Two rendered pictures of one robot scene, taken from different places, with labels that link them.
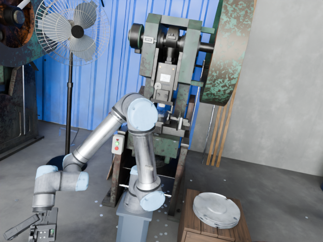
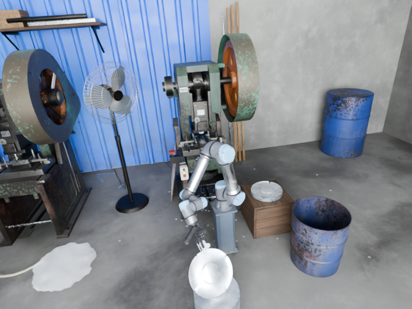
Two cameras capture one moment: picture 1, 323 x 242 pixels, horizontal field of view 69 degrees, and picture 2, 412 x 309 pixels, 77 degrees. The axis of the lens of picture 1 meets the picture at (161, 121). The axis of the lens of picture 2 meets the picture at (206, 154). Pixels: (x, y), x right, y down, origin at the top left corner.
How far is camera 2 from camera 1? 0.98 m
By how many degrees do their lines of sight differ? 15
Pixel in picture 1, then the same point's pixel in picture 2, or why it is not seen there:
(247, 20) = (254, 64)
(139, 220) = (229, 214)
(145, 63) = (184, 106)
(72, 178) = (200, 202)
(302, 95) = (290, 83)
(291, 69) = (278, 65)
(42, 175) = (186, 206)
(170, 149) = not seen: hidden behind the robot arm
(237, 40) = (252, 80)
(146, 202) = (237, 201)
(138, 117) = (226, 157)
